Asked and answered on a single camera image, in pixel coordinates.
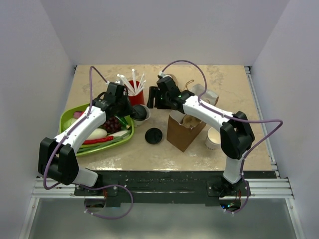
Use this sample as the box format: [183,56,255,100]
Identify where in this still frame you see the black coffee lid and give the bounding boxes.
[145,127,163,145]
[130,105,147,121]

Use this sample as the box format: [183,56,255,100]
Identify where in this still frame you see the cardboard cup carrier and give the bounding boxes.
[167,74,178,86]
[181,115,201,129]

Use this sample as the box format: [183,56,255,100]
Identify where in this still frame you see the brown paper bag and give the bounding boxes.
[166,79,220,153]

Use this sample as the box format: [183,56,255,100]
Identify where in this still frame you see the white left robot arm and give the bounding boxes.
[38,82,132,195]

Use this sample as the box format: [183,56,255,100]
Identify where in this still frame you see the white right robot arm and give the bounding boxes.
[147,76,255,196]

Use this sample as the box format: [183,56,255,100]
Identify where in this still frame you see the black coffee lid on table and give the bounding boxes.
[145,127,163,145]

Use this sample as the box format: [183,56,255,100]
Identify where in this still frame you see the red cup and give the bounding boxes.
[125,80,145,106]

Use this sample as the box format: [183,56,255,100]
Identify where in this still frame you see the toy purple grapes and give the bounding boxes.
[102,117,122,134]

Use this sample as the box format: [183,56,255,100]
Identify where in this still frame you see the white toy radish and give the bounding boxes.
[86,128,130,140]

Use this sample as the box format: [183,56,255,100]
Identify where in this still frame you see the red toy chili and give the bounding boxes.
[83,136,114,145]

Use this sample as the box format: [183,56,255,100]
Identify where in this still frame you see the green toy cabbage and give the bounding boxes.
[62,118,77,131]

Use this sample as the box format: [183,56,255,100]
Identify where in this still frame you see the white paper cup stack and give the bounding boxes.
[205,127,221,150]

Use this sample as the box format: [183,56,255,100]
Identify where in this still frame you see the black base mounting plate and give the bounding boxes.
[70,170,275,207]

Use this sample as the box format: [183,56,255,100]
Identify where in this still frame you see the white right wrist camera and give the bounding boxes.
[158,71,167,79]

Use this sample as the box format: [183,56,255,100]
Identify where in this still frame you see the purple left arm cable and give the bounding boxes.
[43,66,134,220]

